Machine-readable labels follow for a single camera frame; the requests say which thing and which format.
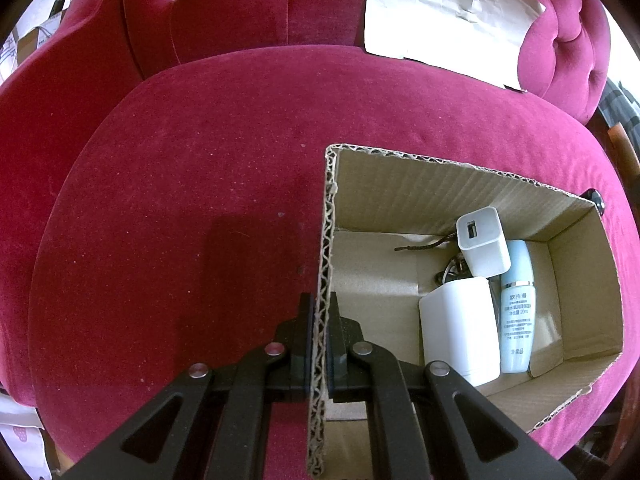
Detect white paper sheet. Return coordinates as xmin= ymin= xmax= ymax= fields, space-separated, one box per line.
xmin=364 ymin=0 xmax=547 ymax=92

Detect cardboard box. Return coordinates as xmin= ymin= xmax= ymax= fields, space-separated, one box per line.
xmin=306 ymin=143 xmax=626 ymax=478

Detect background cardboard boxes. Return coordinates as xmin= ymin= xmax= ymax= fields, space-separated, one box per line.
xmin=7 ymin=12 xmax=63 ymax=76

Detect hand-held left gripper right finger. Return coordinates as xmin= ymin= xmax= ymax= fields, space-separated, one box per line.
xmin=325 ymin=294 xmax=577 ymax=480

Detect white printed paper bag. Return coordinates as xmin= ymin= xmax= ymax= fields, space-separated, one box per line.
xmin=0 ymin=392 xmax=51 ymax=480

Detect light blue lotion bottle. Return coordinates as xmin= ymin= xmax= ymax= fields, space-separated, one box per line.
xmin=500 ymin=240 xmax=538 ymax=374

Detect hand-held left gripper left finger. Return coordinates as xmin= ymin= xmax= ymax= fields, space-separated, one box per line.
xmin=56 ymin=293 xmax=316 ymax=480

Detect plaid cloth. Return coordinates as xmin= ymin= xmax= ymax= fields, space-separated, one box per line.
xmin=597 ymin=80 xmax=640 ymax=136

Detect red velvet armchair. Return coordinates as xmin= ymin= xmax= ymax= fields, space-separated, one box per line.
xmin=0 ymin=0 xmax=632 ymax=480

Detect black cord keychain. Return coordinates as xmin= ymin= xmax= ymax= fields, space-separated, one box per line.
xmin=394 ymin=232 xmax=473 ymax=285

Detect white charger plug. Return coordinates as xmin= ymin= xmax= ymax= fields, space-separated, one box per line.
xmin=456 ymin=206 xmax=512 ymax=278

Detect white rounded plastic container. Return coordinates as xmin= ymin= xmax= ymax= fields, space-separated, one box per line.
xmin=419 ymin=276 xmax=502 ymax=387

